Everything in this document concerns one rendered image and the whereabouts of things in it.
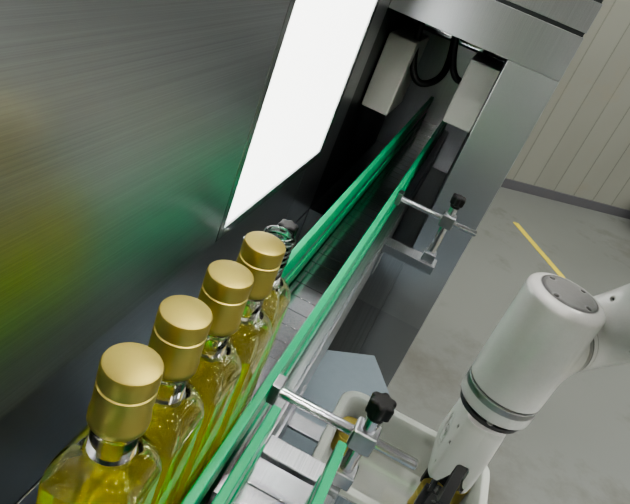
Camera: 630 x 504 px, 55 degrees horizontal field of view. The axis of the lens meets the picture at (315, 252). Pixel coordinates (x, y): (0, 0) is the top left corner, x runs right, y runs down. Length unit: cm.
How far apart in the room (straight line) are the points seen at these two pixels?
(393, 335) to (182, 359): 123
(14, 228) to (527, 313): 46
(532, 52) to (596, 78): 409
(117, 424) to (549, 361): 43
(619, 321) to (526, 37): 75
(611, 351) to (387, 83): 94
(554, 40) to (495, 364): 81
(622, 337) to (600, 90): 481
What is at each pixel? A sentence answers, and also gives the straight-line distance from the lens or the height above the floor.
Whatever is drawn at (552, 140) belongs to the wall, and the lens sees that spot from 545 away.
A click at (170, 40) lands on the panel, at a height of 144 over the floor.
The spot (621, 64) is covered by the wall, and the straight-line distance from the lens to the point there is 549.
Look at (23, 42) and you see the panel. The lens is 36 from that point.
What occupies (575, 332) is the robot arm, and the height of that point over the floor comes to 131.
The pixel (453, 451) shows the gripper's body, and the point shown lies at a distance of 72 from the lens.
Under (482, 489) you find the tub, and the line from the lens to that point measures 87.
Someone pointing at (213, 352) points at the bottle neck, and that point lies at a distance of 46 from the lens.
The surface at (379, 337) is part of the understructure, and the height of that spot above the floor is 67.
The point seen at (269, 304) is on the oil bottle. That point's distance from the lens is 55.
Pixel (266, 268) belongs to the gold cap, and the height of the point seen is 132.
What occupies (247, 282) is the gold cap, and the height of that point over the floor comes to 133.
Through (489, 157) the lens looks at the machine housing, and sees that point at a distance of 137.
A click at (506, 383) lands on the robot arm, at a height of 122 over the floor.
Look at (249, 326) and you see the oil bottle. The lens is 50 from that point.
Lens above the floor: 157
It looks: 30 degrees down
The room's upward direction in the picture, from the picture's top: 22 degrees clockwise
